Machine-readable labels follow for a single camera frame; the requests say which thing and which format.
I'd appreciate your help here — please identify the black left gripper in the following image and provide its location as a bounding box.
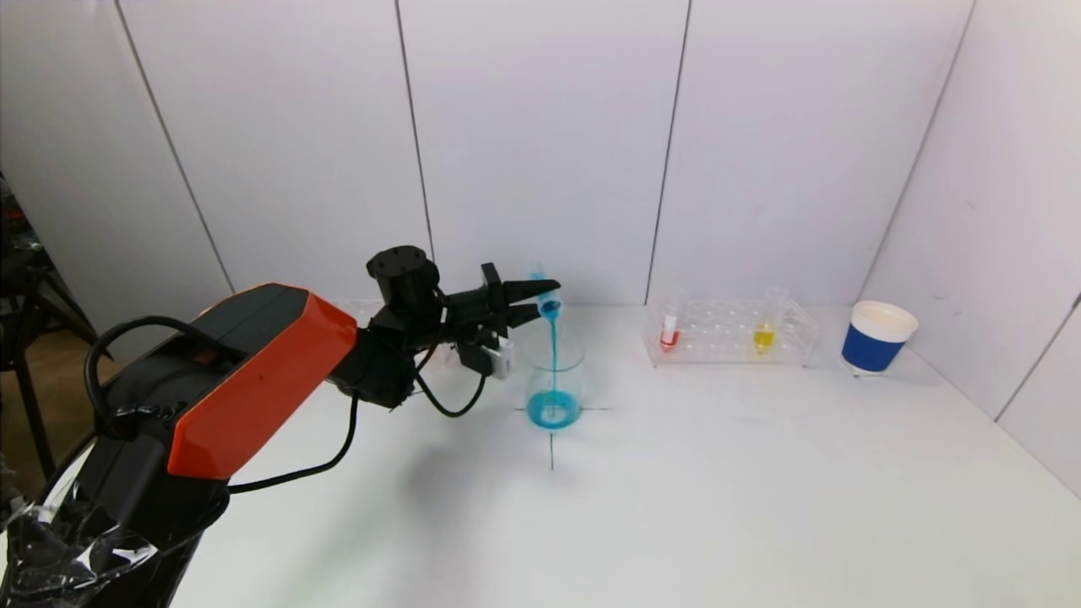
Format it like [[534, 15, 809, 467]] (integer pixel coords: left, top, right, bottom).
[[446, 262, 562, 339]]

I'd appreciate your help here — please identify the blue pigment test tube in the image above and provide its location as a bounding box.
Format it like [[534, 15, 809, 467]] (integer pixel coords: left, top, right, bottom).
[[527, 262, 565, 322]]

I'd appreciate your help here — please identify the clear glass beaker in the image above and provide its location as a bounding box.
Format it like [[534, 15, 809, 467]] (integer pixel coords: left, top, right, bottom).
[[523, 329, 587, 431]]

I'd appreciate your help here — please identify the red and white pigment tube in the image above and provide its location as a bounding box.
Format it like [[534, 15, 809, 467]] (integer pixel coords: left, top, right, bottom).
[[660, 290, 684, 354]]

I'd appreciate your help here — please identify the clear acrylic test tube rack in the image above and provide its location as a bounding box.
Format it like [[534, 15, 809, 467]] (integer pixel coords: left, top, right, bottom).
[[644, 296, 818, 369], [329, 297, 464, 368]]

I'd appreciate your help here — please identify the yellow pigment test tube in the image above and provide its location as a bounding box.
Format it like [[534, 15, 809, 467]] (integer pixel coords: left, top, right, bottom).
[[752, 287, 790, 356]]

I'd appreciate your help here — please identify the blue white paper cup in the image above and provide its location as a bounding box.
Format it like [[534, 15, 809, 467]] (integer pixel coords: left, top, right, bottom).
[[839, 301, 919, 378]]

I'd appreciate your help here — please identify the black background stand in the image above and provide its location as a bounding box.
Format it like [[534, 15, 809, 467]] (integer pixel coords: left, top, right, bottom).
[[0, 173, 104, 478]]

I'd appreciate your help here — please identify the clear plastic film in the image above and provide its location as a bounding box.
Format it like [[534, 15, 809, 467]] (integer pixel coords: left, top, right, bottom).
[[0, 498, 163, 607]]

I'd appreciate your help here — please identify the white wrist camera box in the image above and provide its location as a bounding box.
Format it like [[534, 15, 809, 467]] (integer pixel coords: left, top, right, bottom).
[[483, 338, 515, 380]]

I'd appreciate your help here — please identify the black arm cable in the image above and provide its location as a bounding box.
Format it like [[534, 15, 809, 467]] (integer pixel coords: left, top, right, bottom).
[[226, 367, 489, 496]]

